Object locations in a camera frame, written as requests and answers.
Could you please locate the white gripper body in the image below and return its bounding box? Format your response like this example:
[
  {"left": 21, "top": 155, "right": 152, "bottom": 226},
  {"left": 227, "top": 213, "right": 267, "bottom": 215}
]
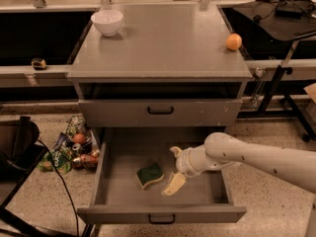
[{"left": 176, "top": 145, "right": 230, "bottom": 178}]

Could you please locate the green yellow sponge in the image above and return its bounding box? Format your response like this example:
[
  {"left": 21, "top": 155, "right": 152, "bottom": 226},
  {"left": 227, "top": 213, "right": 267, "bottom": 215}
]
[{"left": 136, "top": 163, "right": 164, "bottom": 190}]

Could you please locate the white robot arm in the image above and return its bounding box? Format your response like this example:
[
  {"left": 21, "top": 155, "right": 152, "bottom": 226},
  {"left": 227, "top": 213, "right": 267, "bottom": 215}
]
[{"left": 162, "top": 132, "right": 316, "bottom": 197}]

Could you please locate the open grey middle drawer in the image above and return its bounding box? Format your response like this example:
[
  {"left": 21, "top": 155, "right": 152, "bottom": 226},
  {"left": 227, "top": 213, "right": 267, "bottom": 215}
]
[{"left": 78, "top": 127, "right": 246, "bottom": 224}]

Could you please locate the grey drawer cabinet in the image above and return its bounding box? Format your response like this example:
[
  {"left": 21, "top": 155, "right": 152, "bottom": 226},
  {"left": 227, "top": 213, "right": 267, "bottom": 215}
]
[{"left": 67, "top": 2, "right": 254, "bottom": 149}]

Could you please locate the closed grey upper drawer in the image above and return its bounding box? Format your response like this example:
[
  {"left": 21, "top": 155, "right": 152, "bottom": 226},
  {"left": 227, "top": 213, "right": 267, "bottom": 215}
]
[{"left": 78, "top": 100, "right": 242, "bottom": 127}]

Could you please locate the red apple in pile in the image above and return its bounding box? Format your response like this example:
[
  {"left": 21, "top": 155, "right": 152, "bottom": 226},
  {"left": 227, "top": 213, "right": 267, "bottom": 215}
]
[{"left": 73, "top": 133, "right": 87, "bottom": 145}]

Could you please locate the orange fruit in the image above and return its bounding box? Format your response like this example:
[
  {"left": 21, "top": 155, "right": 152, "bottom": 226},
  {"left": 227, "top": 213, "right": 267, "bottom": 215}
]
[{"left": 226, "top": 34, "right": 242, "bottom": 51}]

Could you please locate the white bowl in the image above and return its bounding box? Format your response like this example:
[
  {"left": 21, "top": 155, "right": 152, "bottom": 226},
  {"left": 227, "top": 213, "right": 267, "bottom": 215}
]
[{"left": 91, "top": 10, "right": 123, "bottom": 37}]

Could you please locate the black side table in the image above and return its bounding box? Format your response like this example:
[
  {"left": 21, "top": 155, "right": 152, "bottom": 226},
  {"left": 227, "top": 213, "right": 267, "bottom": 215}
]
[{"left": 219, "top": 0, "right": 316, "bottom": 142}]

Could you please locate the black chair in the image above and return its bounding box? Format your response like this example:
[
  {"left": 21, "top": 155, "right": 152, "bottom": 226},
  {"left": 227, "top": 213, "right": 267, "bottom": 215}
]
[{"left": 0, "top": 115, "right": 97, "bottom": 237}]

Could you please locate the small yellow black tape measure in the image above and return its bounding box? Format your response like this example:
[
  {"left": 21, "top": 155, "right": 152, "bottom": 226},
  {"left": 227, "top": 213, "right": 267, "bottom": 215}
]
[{"left": 31, "top": 57, "right": 46, "bottom": 70}]

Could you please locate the black power adapter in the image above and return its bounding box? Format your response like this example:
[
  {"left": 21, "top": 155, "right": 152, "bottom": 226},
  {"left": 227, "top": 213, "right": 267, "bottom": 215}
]
[{"left": 276, "top": 3, "right": 303, "bottom": 18}]

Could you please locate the black cable on floor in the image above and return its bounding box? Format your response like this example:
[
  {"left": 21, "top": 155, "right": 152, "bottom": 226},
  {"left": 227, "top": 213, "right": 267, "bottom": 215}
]
[{"left": 37, "top": 138, "right": 81, "bottom": 237}]

